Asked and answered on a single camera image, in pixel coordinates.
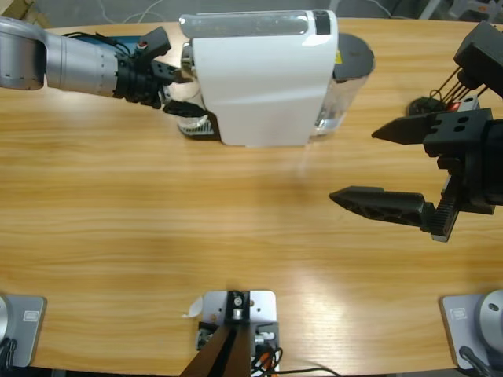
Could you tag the white plastic furniture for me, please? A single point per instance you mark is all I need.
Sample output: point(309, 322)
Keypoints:
point(463, 8)

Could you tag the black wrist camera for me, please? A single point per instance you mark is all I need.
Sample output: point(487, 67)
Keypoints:
point(155, 41)
point(483, 51)

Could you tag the clear plastic water tank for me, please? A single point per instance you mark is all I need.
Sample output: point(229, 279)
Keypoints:
point(353, 51)

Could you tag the clear drinking glass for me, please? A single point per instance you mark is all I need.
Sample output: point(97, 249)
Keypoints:
point(184, 92)

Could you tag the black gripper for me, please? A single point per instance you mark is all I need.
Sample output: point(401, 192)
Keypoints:
point(137, 80)
point(471, 157)

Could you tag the white capsule coffee machine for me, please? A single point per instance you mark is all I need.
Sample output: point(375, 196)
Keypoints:
point(267, 90)

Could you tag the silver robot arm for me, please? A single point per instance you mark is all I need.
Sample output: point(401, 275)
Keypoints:
point(70, 66)

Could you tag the dark brown camera post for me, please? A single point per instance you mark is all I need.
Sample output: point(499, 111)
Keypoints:
point(224, 353)

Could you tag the black capsule holder with rods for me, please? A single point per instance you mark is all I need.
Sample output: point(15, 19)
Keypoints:
point(422, 105)

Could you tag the light wooden board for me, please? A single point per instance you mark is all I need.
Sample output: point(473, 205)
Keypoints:
point(15, 9)

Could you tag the metal grille drip tray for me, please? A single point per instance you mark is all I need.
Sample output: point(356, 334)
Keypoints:
point(212, 131)

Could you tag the red coffee capsule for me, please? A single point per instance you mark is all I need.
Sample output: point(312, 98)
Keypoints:
point(454, 105)

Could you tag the white paper tag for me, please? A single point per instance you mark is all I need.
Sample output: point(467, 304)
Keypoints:
point(194, 308)

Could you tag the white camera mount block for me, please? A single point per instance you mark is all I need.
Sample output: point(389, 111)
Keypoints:
point(263, 306)

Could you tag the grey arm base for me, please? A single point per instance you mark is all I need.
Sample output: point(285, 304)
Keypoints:
point(463, 330)
point(27, 334)

